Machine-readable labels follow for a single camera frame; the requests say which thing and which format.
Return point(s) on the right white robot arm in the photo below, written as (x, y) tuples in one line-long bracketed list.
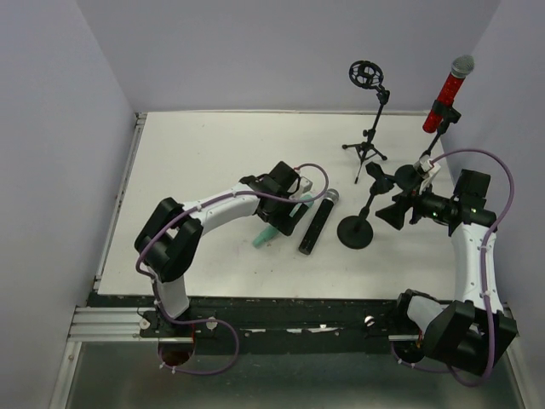
[(471, 333)]

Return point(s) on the black front mounting rail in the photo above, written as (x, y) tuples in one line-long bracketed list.
[(222, 325)]

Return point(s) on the black glitter microphone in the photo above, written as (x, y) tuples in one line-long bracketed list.
[(310, 239)]

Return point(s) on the red glitter microphone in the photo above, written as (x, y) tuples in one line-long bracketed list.
[(460, 68)]

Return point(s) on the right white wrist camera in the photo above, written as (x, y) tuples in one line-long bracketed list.
[(426, 170)]

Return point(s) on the aluminium extrusion frame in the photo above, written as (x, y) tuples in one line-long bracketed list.
[(72, 351)]

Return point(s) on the black round-base clip stand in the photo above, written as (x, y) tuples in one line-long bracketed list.
[(355, 232)]

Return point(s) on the teal plastic microphone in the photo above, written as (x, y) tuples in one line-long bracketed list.
[(270, 232)]

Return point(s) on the black round-base mic stand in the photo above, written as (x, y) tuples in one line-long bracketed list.
[(408, 169)]

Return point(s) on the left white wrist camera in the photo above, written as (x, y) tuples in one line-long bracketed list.
[(300, 187)]

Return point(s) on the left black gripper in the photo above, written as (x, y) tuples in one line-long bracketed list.
[(292, 220)]

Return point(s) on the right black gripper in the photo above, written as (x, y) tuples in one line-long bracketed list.
[(412, 207)]

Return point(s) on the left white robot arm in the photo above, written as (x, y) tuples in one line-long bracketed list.
[(169, 242)]

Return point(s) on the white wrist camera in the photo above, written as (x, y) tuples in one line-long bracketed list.
[(426, 170), (300, 187)]

